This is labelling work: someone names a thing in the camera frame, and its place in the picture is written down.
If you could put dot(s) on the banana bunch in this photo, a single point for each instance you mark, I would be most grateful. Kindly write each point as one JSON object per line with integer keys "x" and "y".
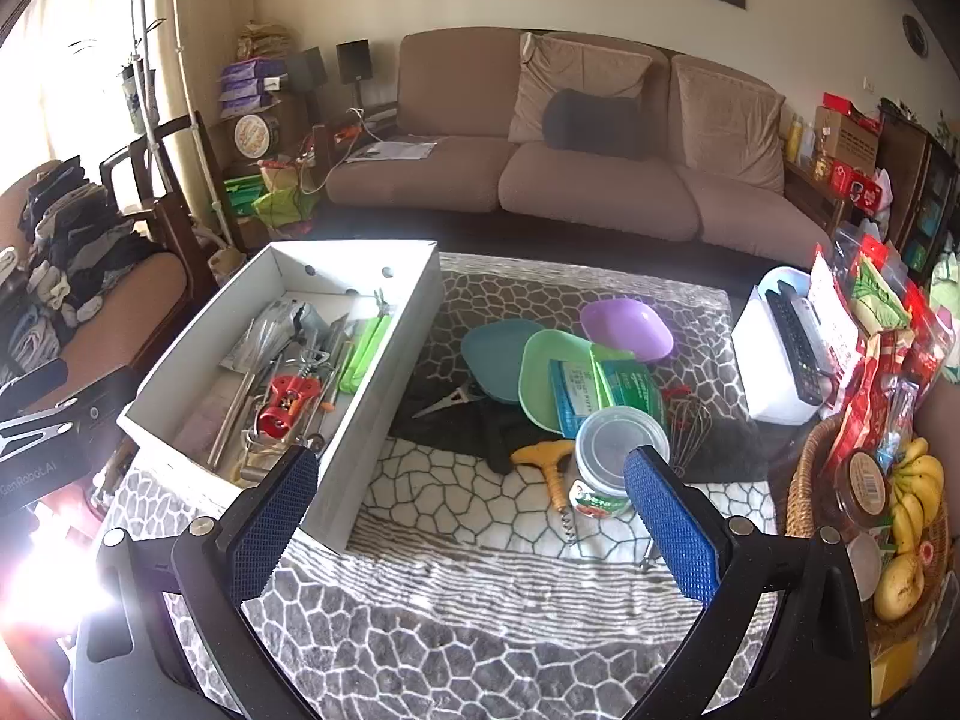
{"x": 919, "y": 480}

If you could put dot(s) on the beige sofa cushion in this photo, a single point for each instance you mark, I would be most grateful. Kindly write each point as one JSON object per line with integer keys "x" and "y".
{"x": 547, "y": 67}
{"x": 727, "y": 120}

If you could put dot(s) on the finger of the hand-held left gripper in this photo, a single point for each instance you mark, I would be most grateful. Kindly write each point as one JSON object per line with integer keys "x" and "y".
{"x": 97, "y": 409}
{"x": 34, "y": 381}

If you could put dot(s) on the black remote control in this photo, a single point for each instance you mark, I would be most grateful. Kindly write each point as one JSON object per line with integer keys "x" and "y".
{"x": 799, "y": 345}

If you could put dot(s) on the wicker basket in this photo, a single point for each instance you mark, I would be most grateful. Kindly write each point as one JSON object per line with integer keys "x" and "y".
{"x": 806, "y": 495}

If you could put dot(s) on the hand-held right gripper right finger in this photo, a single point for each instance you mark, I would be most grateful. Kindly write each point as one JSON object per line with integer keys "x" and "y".
{"x": 667, "y": 525}

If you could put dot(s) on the yellow bottles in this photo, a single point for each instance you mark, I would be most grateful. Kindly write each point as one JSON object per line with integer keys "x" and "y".
{"x": 796, "y": 139}

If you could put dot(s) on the red wing corkscrew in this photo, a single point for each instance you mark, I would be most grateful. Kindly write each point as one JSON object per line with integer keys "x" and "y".
{"x": 289, "y": 401}

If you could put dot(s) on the bundle of metal utensils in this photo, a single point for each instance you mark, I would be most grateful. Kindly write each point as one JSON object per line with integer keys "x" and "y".
{"x": 259, "y": 337}

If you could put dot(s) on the grey white patterned blanket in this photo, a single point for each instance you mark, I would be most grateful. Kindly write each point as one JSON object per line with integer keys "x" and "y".
{"x": 487, "y": 615}

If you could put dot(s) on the pile of socks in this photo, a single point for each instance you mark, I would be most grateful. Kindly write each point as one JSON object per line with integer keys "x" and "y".
{"x": 82, "y": 240}

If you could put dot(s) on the teal plastic plate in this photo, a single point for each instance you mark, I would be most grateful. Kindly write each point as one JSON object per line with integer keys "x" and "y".
{"x": 495, "y": 356}

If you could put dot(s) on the dark wooden chair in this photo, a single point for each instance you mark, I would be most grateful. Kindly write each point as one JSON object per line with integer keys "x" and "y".
{"x": 176, "y": 217}

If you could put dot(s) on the round wall fixture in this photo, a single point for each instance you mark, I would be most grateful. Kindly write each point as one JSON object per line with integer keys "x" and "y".
{"x": 915, "y": 36}

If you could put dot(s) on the black speaker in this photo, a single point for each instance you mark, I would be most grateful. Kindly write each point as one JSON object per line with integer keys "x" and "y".
{"x": 313, "y": 67}
{"x": 354, "y": 60}

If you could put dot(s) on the dark lumbar pillow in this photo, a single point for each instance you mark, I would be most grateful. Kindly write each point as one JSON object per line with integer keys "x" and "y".
{"x": 596, "y": 124}

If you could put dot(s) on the white garment steamer stand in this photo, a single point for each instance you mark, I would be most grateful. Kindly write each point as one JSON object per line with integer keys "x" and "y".
{"x": 154, "y": 75}

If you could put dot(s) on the red gift boxes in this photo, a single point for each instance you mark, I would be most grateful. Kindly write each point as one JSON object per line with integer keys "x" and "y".
{"x": 859, "y": 187}

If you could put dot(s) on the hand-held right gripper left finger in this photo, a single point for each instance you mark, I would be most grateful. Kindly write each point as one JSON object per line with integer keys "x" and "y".
{"x": 274, "y": 521}

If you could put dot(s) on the blue snack packet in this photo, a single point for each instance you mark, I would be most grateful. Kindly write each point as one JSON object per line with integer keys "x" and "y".
{"x": 574, "y": 397}

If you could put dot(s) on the green plastic plate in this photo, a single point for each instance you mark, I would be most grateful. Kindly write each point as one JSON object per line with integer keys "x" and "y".
{"x": 544, "y": 379}

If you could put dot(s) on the metal whisk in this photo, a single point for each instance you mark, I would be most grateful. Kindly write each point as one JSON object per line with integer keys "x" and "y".
{"x": 694, "y": 427}

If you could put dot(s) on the brown sofa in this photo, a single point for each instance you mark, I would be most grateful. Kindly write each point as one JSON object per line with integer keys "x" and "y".
{"x": 592, "y": 191}

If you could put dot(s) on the stack of purple packs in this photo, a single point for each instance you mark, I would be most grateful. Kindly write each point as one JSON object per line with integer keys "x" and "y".
{"x": 251, "y": 86}

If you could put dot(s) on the white lidded jar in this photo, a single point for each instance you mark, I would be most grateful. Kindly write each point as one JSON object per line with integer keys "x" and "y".
{"x": 864, "y": 566}

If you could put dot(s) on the light green snack packet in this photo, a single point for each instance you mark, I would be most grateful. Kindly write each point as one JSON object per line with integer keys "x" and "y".
{"x": 611, "y": 352}

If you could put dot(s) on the white cardboard box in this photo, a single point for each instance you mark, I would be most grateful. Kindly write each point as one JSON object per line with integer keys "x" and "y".
{"x": 375, "y": 420}

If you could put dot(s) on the yellow mango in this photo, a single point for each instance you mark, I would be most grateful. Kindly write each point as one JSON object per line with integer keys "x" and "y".
{"x": 898, "y": 586}

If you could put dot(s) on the white papers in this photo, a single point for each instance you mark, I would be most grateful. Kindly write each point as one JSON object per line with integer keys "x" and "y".
{"x": 390, "y": 151}

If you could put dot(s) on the brown cardboard box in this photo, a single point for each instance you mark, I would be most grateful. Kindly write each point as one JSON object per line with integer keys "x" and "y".
{"x": 847, "y": 139}

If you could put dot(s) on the round printed tin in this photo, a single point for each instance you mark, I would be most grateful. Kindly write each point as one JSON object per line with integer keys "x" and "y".
{"x": 255, "y": 135}

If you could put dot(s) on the round clear plastic tub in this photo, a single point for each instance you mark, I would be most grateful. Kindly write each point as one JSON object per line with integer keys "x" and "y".
{"x": 609, "y": 446}

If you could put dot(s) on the purple plastic bowl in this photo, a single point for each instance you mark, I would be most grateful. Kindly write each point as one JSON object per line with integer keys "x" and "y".
{"x": 626, "y": 326}

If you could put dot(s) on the woven straw bundle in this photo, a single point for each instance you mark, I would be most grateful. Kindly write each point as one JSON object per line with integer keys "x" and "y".
{"x": 264, "y": 41}

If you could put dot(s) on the white plastic storage box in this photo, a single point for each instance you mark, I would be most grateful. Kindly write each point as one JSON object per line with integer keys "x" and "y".
{"x": 754, "y": 360}

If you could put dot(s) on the green plastic bag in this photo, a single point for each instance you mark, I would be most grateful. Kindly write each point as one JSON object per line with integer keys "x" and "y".
{"x": 277, "y": 202}

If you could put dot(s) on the pile of snack bags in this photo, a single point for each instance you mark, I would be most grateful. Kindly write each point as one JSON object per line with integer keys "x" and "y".
{"x": 892, "y": 330}

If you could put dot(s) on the brown lidded jar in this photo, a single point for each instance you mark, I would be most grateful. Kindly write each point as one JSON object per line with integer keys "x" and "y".
{"x": 862, "y": 487}

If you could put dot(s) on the dark wooden shelf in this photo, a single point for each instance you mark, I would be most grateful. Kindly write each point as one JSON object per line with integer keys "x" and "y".
{"x": 911, "y": 165}

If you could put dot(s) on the green cartoon snack packet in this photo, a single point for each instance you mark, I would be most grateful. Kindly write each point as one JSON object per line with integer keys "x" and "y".
{"x": 630, "y": 388}

